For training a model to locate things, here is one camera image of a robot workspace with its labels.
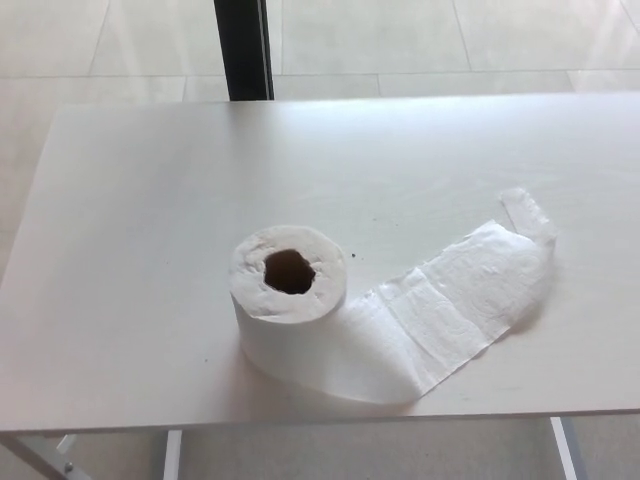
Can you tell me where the white toilet paper roll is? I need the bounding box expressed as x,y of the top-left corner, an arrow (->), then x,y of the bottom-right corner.
228,187 -> 560,406

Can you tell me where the white table leg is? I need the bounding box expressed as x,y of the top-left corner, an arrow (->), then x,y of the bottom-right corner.
548,417 -> 581,480
161,429 -> 184,480

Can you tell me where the black vertical post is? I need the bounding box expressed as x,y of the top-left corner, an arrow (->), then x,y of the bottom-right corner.
212,0 -> 276,102

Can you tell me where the grey table frame bar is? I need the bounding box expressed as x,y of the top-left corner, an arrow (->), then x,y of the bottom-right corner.
0,432 -> 79,480

